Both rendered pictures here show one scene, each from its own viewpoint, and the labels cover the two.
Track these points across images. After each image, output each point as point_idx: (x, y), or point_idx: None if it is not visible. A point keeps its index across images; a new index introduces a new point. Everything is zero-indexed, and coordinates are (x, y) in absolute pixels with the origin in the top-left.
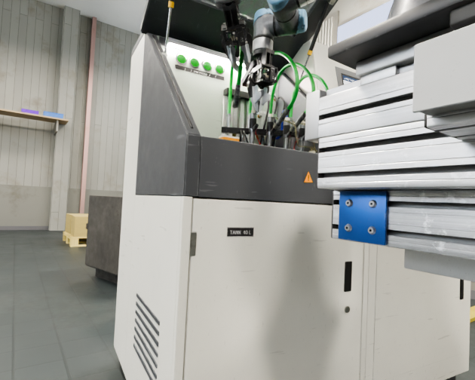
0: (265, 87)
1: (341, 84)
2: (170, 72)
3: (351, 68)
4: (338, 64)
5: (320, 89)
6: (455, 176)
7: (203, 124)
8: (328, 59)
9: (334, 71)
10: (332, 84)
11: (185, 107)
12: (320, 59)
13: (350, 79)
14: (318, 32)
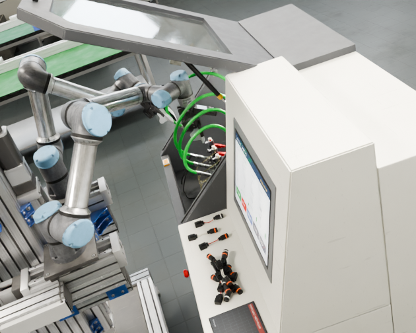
0: (195, 129)
1: (234, 143)
2: (195, 96)
3: (242, 126)
4: (236, 115)
5: (226, 139)
6: None
7: None
8: (231, 105)
9: (233, 123)
10: (231, 138)
11: (173, 134)
12: (228, 104)
13: (239, 141)
14: (203, 82)
